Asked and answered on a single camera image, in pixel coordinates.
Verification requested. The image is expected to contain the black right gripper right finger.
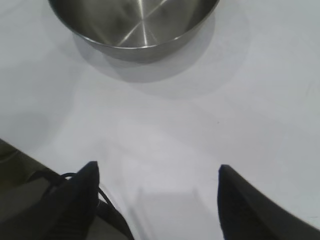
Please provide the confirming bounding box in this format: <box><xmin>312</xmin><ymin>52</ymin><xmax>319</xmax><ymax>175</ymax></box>
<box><xmin>217</xmin><ymin>164</ymin><xmax>320</xmax><ymax>240</ymax></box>

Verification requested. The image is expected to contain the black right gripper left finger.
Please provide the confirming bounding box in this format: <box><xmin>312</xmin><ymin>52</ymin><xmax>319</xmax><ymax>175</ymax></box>
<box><xmin>22</xmin><ymin>161</ymin><xmax>101</xmax><ymax>240</ymax></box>

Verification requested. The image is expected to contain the stainless steel mixing bowl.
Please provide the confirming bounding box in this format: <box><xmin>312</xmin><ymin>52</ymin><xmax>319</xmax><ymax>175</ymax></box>
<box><xmin>48</xmin><ymin>0</ymin><xmax>221</xmax><ymax>64</ymax></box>

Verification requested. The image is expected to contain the black looped right gripper cable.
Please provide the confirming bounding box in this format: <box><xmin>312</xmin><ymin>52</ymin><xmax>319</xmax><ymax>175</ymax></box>
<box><xmin>49</xmin><ymin>172</ymin><xmax>136</xmax><ymax>240</ymax></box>

